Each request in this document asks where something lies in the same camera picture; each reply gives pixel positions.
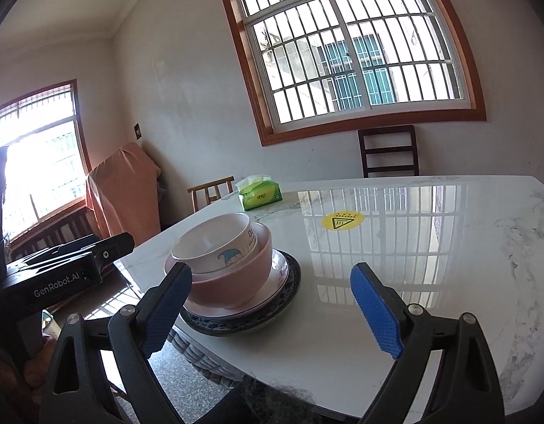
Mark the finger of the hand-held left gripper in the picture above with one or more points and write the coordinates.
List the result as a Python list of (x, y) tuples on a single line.
[(108, 249)]

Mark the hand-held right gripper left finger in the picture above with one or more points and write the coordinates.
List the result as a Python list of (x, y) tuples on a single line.
[(166, 313)]

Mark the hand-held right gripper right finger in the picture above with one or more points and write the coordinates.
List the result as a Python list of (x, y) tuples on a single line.
[(377, 313)]

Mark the white bowl with blue print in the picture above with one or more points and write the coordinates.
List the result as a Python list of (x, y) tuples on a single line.
[(227, 247)]

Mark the white plate with pink flowers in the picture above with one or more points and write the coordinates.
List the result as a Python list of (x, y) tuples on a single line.
[(272, 291)]

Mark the person's left hand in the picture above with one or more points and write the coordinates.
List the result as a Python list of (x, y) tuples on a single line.
[(40, 357)]

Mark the grey ribbed table base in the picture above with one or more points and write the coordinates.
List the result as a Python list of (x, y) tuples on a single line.
[(201, 357)]

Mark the dark wooden bench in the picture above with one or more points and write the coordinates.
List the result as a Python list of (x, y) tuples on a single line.
[(55, 229)]

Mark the orange cloth cover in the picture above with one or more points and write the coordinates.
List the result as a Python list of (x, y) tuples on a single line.
[(126, 185)]

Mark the yellow round warning sticker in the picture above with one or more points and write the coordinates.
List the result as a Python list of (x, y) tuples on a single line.
[(342, 221)]

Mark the side window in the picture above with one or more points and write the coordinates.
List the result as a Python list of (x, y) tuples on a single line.
[(33, 163)]

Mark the light wooden chair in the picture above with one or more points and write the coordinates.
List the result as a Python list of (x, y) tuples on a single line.
[(210, 184)]

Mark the dark fuzzy cloth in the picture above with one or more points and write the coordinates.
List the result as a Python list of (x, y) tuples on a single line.
[(272, 402)]

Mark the green tissue pack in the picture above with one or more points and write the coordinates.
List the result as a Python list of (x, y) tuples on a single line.
[(261, 196)]

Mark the dark wooden chair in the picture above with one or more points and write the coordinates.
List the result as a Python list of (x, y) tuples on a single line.
[(388, 133)]

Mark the large barred window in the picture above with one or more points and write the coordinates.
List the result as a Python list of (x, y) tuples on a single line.
[(364, 122)]

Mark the dark wall switch plate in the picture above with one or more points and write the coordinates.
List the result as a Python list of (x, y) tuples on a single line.
[(137, 130)]

